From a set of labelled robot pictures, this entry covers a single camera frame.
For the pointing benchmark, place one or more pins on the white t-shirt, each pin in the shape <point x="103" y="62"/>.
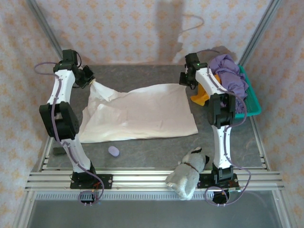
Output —
<point x="142" y="111"/>

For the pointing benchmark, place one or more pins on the black connector box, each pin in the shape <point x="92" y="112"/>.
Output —
<point x="221" y="198"/>
<point x="88" y="197"/>

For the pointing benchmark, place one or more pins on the grey white plush toy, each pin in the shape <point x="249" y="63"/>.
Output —
<point x="187" y="175"/>

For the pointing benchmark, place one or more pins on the aluminium mounting rail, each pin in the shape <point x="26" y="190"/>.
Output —
<point x="142" y="180"/>

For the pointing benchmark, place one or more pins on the teal plastic basket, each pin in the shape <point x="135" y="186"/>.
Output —
<point x="253" y="104"/>

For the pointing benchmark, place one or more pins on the aluminium frame leg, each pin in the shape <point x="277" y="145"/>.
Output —
<point x="22" y="211"/>
<point x="282" y="211"/>

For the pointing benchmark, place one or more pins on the grey metal sheet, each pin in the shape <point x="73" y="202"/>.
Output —
<point x="152" y="215"/>

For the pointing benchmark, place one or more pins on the orange t-shirt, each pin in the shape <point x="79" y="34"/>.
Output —
<point x="200" y="98"/>

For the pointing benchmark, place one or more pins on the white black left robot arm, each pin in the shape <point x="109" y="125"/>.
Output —
<point x="61" y="88"/>

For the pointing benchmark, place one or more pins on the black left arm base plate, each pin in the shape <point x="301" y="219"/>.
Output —
<point x="107" y="181"/>

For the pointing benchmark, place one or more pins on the aluminium frame post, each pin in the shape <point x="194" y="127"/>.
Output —
<point x="261" y="27"/>
<point x="45" y="27"/>

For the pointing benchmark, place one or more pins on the small lavender oval object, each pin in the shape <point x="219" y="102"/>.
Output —
<point x="114" y="151"/>

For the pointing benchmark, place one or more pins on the purple t-shirt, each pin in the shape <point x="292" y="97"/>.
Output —
<point x="230" y="76"/>

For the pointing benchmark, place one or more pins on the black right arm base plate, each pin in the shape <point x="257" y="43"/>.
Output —
<point x="204" y="181"/>

